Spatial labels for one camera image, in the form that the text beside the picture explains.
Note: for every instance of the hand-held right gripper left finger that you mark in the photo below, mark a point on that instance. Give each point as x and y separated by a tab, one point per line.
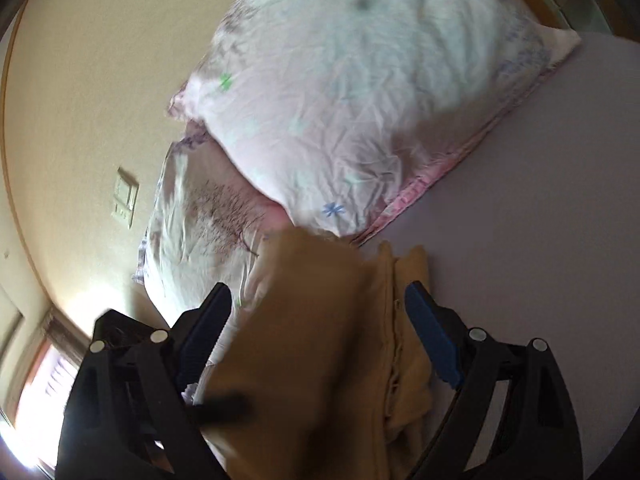
202	332

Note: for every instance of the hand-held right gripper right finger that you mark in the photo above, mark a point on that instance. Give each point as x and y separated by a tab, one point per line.
432	337

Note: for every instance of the tan cloth garment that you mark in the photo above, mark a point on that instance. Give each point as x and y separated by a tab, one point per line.
310	360

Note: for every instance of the lavender bed sheet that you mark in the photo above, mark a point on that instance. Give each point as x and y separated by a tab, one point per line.
540	220

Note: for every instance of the floral white pillow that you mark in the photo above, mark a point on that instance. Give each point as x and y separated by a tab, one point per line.
350	95

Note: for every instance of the wall switch panel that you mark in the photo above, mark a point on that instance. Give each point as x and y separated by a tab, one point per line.
124	195

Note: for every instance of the window with wooden frame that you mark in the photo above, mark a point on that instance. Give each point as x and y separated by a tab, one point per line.
42	375

